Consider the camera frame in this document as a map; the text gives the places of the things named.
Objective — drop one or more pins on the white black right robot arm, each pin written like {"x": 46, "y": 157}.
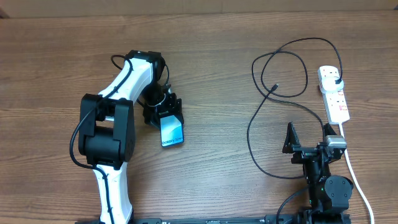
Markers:
{"x": 329, "y": 194}

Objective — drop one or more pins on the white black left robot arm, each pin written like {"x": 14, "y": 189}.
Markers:
{"x": 105, "y": 137}

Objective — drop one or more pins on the smartphone with teal screen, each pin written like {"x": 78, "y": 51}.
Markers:
{"x": 171, "y": 129}

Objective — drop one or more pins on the white charger plug adapter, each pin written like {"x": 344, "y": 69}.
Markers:
{"x": 331, "y": 84}

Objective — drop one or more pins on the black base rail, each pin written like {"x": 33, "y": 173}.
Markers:
{"x": 268, "y": 219}

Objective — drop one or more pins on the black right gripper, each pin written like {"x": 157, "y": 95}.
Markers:
{"x": 302, "y": 153}

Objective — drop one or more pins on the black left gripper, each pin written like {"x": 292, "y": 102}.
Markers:
{"x": 173, "y": 106}

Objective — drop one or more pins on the white power strip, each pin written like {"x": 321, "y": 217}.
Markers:
{"x": 335, "y": 103}

